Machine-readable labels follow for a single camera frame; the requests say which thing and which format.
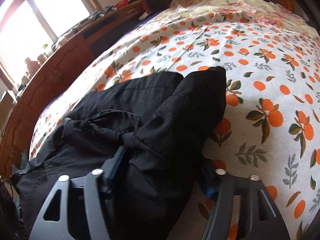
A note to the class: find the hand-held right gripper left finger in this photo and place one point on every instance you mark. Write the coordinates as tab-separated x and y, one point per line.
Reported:
117	163

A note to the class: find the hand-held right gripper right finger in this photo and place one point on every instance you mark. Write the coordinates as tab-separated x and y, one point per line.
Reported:
208	180

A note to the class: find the black coat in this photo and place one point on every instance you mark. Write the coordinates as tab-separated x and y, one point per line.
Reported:
140	120

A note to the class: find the orange print bedsheet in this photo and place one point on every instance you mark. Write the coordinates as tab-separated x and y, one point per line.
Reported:
250	85

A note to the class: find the wooden desk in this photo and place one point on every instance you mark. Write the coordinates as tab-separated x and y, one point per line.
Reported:
62	65

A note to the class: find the red basket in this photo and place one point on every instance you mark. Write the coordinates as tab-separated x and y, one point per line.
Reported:
120	3

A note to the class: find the window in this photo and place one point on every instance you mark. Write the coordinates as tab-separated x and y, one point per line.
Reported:
37	15

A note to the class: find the floral quilt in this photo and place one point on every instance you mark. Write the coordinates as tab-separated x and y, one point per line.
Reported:
237	7

